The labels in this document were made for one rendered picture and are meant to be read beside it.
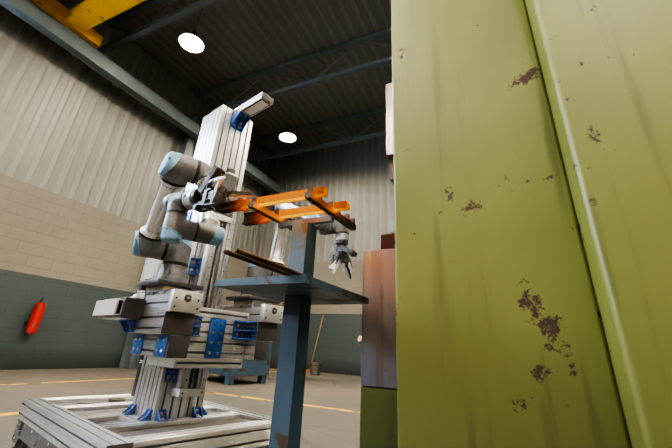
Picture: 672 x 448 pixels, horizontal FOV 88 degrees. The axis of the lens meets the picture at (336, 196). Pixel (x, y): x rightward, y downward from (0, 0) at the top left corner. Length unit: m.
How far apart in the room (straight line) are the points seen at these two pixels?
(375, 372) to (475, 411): 0.42
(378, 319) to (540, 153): 0.71
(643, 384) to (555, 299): 0.21
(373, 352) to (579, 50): 1.03
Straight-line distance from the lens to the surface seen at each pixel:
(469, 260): 0.95
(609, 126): 0.98
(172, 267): 1.85
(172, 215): 1.40
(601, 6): 1.20
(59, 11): 8.80
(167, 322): 1.72
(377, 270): 1.29
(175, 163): 1.66
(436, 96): 1.20
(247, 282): 0.99
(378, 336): 1.26
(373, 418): 1.28
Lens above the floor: 0.57
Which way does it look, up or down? 24 degrees up
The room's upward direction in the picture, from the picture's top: 3 degrees clockwise
